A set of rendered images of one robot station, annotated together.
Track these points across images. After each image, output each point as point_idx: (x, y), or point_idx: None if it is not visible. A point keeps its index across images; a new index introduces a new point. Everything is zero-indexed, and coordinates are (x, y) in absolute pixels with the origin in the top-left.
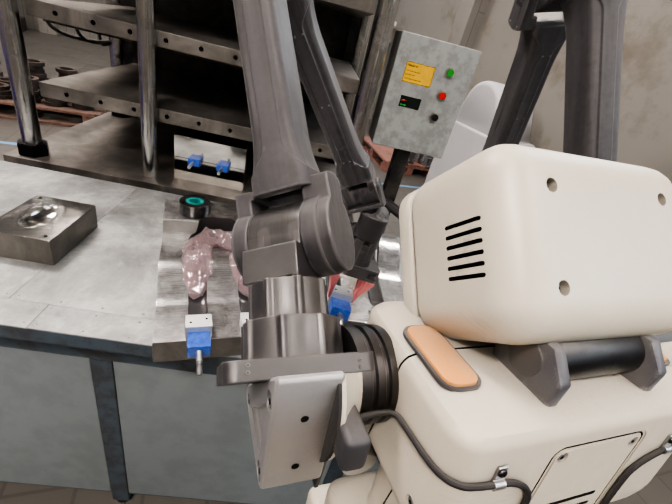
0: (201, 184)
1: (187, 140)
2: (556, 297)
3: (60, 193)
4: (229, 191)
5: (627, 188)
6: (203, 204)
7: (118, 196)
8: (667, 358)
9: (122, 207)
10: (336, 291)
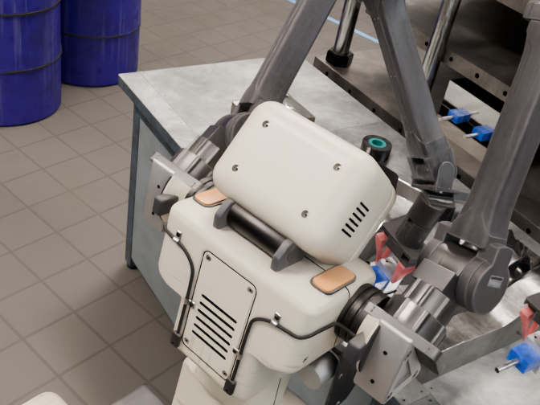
0: (453, 145)
1: (459, 91)
2: (228, 169)
3: (316, 101)
4: (476, 165)
5: (314, 149)
6: (380, 148)
7: (355, 121)
8: (329, 292)
9: (347, 131)
10: (383, 262)
